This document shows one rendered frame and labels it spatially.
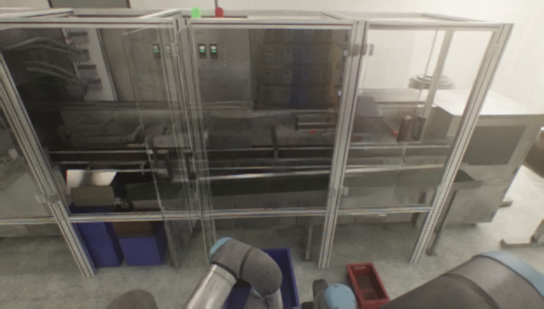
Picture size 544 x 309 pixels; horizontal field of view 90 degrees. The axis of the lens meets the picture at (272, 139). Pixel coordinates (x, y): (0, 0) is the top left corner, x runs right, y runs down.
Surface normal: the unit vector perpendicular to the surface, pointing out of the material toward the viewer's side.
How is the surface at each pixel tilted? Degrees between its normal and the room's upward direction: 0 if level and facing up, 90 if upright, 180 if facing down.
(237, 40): 90
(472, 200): 90
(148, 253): 90
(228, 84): 90
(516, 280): 13
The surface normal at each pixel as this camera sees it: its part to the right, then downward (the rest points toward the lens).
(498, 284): 0.05, -0.84
